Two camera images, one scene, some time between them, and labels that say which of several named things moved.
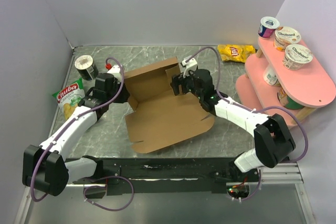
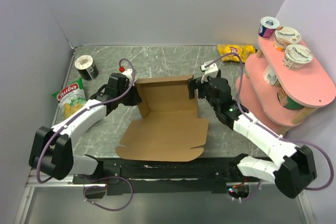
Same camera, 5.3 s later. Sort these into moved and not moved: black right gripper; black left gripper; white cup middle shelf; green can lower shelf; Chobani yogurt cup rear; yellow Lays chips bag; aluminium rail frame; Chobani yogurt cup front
Moved: black right gripper; black left gripper
Not moved: Chobani yogurt cup rear; white cup middle shelf; aluminium rail frame; yellow Lays chips bag; Chobani yogurt cup front; green can lower shelf
